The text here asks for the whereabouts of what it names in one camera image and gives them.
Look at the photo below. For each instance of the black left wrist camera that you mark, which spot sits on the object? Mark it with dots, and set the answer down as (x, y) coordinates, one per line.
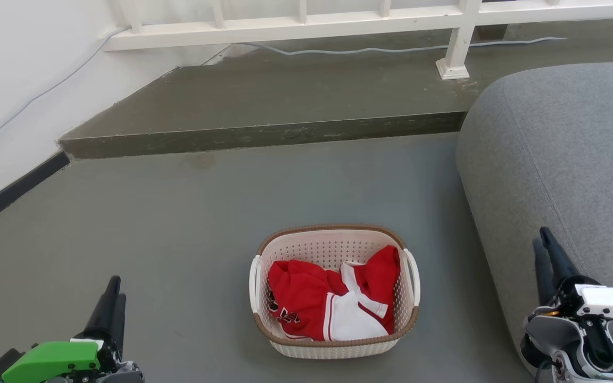
(6, 364)

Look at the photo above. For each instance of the grey fabric sofa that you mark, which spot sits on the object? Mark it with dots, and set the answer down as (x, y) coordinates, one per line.
(567, 175)

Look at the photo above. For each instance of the red and white jersey garment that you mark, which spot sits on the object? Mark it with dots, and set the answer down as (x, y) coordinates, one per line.
(306, 298)

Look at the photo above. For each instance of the white perforated plastic laundry basket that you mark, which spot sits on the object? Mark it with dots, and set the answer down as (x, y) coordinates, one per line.
(333, 247)

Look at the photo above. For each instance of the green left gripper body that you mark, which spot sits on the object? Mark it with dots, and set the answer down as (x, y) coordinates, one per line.
(54, 359)

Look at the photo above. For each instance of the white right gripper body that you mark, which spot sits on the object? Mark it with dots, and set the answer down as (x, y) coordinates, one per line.
(604, 303)

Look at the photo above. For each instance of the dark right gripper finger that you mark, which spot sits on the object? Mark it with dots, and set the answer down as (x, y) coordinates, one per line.
(543, 271)
(559, 258)

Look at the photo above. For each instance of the black wall baseboard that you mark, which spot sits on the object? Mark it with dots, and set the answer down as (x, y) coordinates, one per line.
(14, 191)

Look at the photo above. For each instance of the white wooden railing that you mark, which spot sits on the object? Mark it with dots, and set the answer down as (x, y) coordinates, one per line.
(338, 21)

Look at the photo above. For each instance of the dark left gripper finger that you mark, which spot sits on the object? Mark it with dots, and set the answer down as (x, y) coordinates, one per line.
(103, 311)
(119, 319)

